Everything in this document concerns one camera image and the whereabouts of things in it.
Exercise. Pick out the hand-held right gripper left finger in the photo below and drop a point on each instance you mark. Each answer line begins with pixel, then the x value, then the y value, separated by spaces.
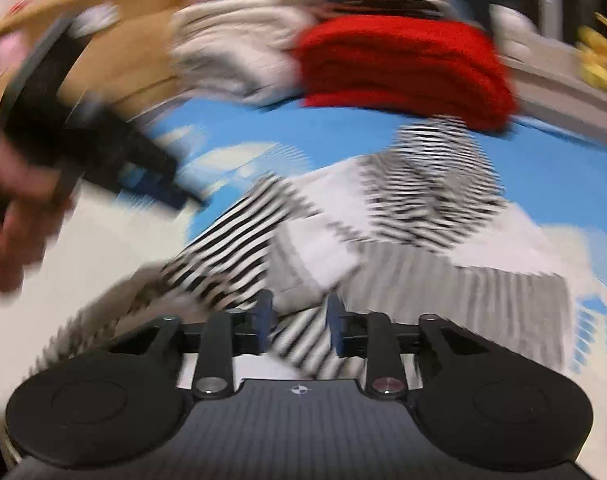
pixel 263 312

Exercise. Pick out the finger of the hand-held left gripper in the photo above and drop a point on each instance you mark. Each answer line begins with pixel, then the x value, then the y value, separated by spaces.
pixel 148 165

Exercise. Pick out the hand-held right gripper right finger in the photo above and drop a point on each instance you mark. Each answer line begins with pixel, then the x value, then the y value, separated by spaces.
pixel 334 312

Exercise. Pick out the black white striped shirt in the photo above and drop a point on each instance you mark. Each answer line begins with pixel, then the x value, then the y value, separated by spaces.
pixel 423 175

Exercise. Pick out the person's left hand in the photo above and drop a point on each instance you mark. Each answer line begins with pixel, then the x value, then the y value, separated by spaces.
pixel 13 210

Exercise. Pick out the wooden headboard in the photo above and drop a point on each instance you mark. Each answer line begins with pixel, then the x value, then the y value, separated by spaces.
pixel 128 50

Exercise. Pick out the white folded cloth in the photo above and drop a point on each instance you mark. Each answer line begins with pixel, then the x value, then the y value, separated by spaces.
pixel 233 45

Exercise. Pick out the red folded cloth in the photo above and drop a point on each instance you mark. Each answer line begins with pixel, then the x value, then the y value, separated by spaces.
pixel 408 65

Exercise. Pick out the blue white patterned blanket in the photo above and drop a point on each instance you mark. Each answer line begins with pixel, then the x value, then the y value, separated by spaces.
pixel 558 175

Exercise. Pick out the yellow plush toy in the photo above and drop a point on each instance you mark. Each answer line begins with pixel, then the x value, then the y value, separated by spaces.
pixel 601 60

